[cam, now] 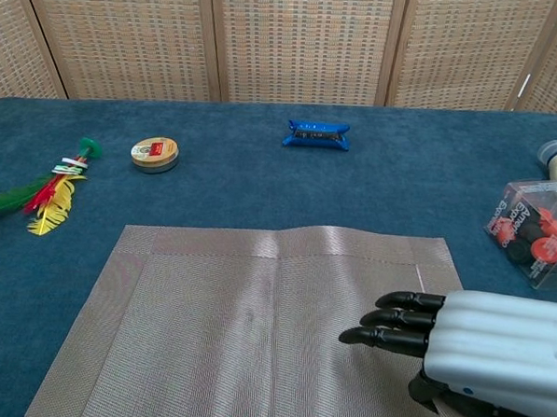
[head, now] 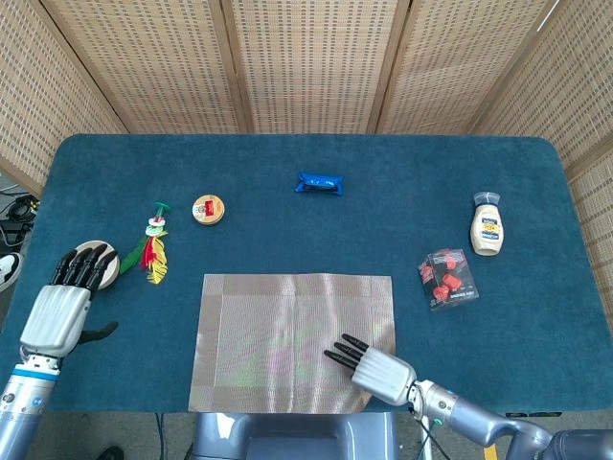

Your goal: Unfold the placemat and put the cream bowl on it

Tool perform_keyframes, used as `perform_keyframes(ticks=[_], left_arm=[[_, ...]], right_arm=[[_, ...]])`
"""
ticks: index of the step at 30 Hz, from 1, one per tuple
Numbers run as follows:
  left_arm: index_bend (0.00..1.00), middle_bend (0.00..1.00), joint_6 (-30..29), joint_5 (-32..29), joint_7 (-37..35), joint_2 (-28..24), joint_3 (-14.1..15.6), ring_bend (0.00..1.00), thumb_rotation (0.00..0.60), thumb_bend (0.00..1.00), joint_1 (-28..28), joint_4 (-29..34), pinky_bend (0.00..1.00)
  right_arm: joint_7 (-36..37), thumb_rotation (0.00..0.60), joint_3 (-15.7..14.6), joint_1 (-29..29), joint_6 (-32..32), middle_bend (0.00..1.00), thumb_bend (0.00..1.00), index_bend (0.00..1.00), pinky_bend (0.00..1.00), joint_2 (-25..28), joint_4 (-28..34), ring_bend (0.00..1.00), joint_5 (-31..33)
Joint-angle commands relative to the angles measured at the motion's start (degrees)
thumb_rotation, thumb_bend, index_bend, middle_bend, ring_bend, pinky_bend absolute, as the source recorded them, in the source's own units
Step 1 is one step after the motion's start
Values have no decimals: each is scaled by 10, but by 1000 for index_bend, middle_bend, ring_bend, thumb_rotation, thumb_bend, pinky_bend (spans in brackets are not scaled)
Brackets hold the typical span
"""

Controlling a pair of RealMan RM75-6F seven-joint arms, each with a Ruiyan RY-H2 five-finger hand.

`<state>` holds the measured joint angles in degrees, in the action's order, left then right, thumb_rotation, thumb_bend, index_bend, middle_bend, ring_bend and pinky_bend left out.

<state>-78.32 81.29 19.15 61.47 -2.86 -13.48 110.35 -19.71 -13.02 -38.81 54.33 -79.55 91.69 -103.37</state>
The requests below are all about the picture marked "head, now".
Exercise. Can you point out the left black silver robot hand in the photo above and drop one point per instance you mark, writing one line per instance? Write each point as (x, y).
(55, 321)

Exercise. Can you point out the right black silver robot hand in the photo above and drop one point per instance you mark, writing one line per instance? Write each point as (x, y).
(385, 376)

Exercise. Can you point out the cream bowl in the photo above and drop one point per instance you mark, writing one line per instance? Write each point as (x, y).
(112, 273)

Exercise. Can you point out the grey woven placemat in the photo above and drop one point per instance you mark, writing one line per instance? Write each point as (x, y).
(287, 345)

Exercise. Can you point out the white black sneaker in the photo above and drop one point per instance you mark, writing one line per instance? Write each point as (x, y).
(8, 270)

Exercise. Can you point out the white table leg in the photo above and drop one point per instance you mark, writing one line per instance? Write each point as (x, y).
(427, 450)

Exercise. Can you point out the grey robot torso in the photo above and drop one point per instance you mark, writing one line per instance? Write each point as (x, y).
(297, 438)

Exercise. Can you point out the clear box of red capsules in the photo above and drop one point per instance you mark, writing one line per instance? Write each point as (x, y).
(447, 280)

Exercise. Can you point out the feather shuttlecock toy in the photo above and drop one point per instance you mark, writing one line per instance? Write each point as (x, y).
(154, 254)

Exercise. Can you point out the blue carpet table cover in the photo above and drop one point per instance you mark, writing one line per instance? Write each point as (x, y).
(383, 215)

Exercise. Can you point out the mayonnaise squeeze bottle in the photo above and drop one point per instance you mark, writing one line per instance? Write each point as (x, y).
(487, 230)

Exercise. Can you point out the round tin with label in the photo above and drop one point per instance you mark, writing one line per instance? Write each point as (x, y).
(209, 209)

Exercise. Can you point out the blue snack packet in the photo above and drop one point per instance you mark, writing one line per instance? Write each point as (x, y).
(318, 183)

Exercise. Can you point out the woven folding screen panel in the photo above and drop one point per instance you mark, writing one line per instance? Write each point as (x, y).
(311, 62)
(158, 62)
(29, 96)
(565, 96)
(455, 62)

